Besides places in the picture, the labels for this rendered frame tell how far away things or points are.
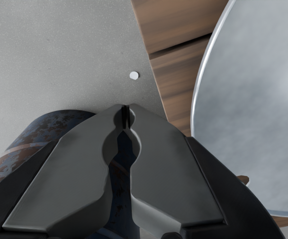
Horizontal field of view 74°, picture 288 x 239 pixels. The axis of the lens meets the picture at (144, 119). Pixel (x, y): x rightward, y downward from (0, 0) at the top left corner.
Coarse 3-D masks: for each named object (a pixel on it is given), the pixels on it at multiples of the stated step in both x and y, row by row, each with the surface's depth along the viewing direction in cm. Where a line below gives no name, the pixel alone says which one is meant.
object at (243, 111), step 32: (256, 0) 10; (224, 32) 11; (256, 32) 11; (224, 64) 12; (256, 64) 12; (224, 96) 13; (256, 96) 13; (192, 128) 14; (224, 128) 15; (256, 128) 15; (224, 160) 17; (256, 160) 17; (256, 192) 19
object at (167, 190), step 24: (144, 120) 10; (144, 144) 8; (168, 144) 8; (144, 168) 7; (168, 168) 7; (192, 168) 7; (144, 192) 6; (168, 192) 6; (192, 192) 6; (144, 216) 6; (168, 216) 6; (192, 216) 6; (216, 216) 6
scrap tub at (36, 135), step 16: (64, 112) 54; (80, 112) 54; (32, 128) 49; (48, 128) 47; (64, 128) 47; (16, 144) 44; (32, 144) 41; (128, 144) 58; (0, 160) 40; (16, 160) 37; (112, 160) 44; (128, 160) 52; (0, 176) 34; (112, 176) 41; (128, 176) 47; (112, 192) 38; (128, 192) 43; (112, 208) 35; (128, 208) 40; (112, 224) 33; (128, 224) 37
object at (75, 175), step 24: (96, 120) 10; (120, 120) 11; (72, 144) 8; (96, 144) 8; (48, 168) 7; (72, 168) 7; (96, 168) 7; (48, 192) 6; (72, 192) 6; (96, 192) 6; (24, 216) 6; (48, 216) 6; (72, 216) 6; (96, 216) 6
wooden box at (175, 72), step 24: (144, 0) 12; (168, 0) 12; (192, 0) 12; (216, 0) 12; (144, 24) 12; (168, 24) 12; (192, 24) 12; (168, 48) 14; (192, 48) 13; (168, 72) 14; (192, 72) 14; (168, 96) 15; (192, 96) 15; (168, 120) 16
